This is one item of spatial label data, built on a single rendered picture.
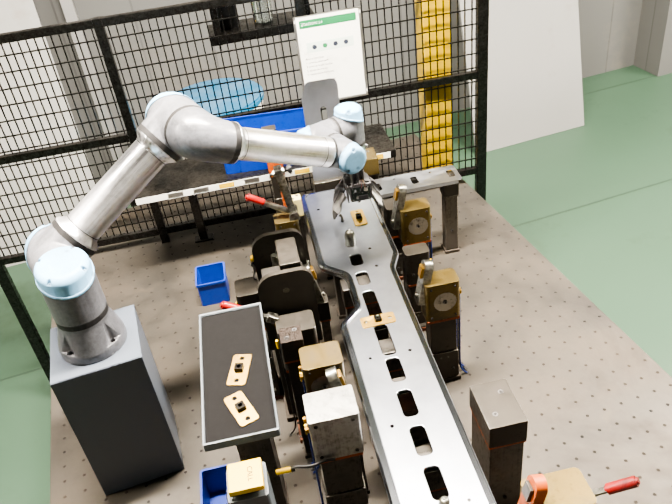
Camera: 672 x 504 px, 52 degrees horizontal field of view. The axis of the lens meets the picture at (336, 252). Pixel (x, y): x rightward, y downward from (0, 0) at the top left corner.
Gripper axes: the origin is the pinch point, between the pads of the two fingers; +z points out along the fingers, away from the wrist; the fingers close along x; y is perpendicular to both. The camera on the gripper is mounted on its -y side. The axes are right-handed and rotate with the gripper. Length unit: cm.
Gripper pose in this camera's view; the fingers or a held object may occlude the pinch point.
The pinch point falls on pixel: (358, 213)
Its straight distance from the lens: 206.5
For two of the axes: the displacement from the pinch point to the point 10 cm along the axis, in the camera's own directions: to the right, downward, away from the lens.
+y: 1.8, 5.6, -8.1
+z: 1.1, 8.1, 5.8
